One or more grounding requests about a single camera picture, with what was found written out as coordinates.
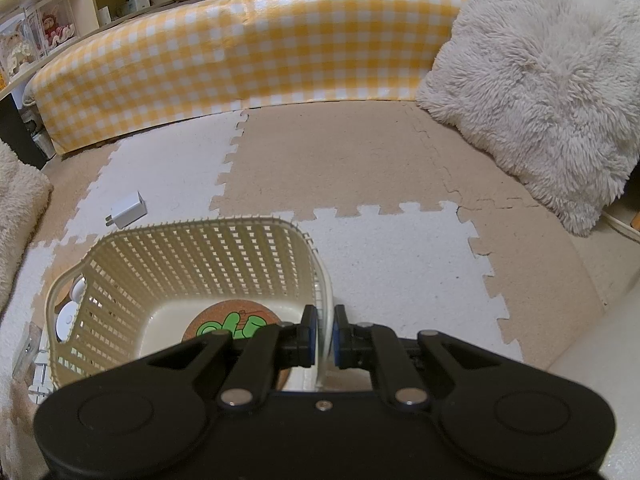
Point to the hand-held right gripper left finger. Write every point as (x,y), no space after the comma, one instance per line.
(311,332)

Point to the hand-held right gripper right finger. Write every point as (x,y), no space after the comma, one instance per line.
(340,336)

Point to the cream plastic lattice basket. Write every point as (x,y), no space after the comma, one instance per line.
(200,260)

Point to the white grey plastic holder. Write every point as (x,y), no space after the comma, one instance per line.
(39,372)

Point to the cork coaster with green frog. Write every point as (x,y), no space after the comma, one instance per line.
(215,312)

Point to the beige white foam puzzle mat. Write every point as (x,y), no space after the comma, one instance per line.
(325,160)

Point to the white round puck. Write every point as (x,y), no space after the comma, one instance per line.
(66,321)

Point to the yellow checked mattress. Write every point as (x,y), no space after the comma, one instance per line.
(250,50)

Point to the white fluffy pillow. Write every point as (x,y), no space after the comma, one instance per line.
(525,85)

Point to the wooden furniture leg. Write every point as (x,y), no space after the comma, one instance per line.
(635,221)

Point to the cream fluffy blanket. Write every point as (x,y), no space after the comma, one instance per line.
(20,200)

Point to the black cabinet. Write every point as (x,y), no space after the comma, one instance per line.
(17,130)

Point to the small white box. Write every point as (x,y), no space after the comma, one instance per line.
(135,4)

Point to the red doll in clear box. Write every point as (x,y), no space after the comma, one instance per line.
(56,27)

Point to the beige doll in clear box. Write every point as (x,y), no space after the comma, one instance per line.
(15,45)

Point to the white wall charger plug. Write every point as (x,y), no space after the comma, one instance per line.
(127,208)

